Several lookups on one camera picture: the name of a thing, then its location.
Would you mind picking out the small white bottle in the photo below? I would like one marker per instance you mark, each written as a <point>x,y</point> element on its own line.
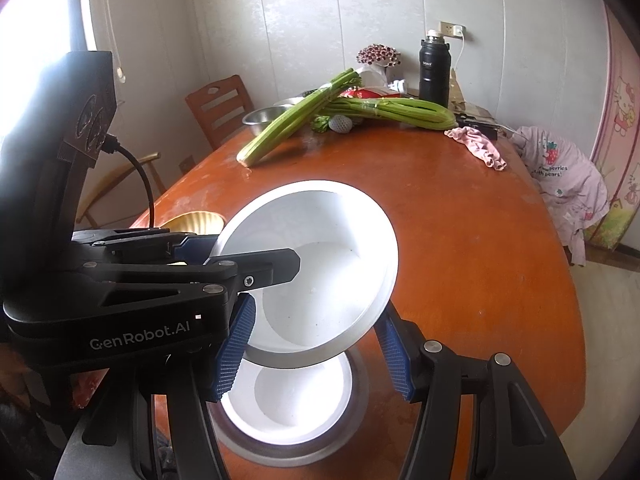
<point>397,86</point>

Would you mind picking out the pink cloth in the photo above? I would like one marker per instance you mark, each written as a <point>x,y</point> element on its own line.
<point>475,142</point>

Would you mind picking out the yellow ribbed bowl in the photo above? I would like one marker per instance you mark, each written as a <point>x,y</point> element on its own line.
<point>197,222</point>

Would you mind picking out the pink cartoon wardrobe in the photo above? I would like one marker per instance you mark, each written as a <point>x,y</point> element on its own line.
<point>620,125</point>

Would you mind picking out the wall socket with charger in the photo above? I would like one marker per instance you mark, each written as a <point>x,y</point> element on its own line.
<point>452,28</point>

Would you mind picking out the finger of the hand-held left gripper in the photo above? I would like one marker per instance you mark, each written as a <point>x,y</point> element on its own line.
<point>150,245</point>
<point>265,265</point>

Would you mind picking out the dark red flower bouquet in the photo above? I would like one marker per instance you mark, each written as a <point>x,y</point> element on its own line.
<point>377,54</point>

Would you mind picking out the fruit in foam net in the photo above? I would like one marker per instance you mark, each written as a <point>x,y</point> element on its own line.
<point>341,124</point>

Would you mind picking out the curved-back chair with dark seat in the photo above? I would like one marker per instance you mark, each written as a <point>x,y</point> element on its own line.
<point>150,158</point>

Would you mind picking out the black thermos flask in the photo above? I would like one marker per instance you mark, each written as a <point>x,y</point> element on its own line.
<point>434,75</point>

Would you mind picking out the brown wooden chair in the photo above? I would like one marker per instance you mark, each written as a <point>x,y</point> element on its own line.
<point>220,105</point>

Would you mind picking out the steel plate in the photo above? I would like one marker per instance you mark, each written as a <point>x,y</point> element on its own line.
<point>300,451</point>

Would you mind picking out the slim celery bunch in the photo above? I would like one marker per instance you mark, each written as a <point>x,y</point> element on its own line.
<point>400,110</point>

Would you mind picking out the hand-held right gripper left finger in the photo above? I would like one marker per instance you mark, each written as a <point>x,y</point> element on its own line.
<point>232,355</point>

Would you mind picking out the white bowl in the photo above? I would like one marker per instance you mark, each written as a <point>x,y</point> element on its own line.
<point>320,270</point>
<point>285,410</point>

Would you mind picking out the black device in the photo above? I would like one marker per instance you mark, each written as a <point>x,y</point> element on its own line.
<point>480,122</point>

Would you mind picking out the red box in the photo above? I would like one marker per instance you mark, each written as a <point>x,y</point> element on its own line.
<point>372,93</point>

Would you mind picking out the white window frame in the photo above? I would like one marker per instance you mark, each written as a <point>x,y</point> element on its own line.
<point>45,60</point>

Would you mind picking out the thick celery bunch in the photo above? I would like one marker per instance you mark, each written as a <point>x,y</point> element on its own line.
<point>280,127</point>

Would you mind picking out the steel basin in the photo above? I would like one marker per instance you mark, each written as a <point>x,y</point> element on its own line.
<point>262,116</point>

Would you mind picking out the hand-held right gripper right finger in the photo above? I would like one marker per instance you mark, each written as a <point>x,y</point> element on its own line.
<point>395,360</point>

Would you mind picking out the pink printed garment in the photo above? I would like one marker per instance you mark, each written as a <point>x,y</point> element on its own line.
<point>565,185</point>

